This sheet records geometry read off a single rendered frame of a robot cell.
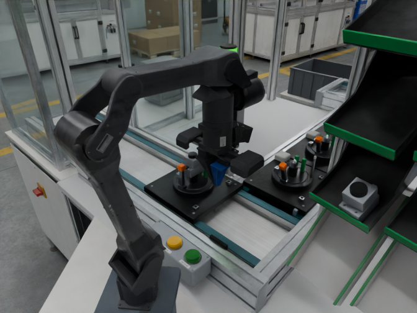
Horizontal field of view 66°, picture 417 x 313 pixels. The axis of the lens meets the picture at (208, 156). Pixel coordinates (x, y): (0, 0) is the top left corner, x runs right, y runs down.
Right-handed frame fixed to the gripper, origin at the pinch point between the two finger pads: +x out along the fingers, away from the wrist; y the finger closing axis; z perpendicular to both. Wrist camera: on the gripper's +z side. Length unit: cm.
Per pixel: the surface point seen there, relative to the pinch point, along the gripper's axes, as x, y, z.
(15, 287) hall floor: 124, 128, -31
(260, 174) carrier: 28, 15, 40
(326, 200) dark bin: 5.7, -18.4, 13.5
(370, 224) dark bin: 4.1, -27.9, 10.5
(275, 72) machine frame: 22, 65, 127
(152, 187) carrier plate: 28.0, 36.6, 9.0
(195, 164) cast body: 18.5, 25.4, 18.5
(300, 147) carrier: 29, 14, 67
